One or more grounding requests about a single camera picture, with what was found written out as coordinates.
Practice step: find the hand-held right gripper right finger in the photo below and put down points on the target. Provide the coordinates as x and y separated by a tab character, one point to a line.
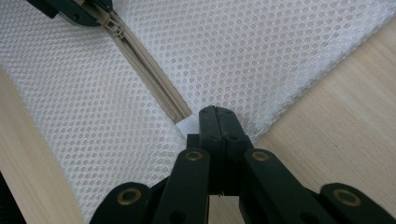
233	130

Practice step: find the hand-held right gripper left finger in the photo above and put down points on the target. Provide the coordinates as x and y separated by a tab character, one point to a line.
211	137

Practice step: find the white mesh laundry bag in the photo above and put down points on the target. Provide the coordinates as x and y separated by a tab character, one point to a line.
93	102

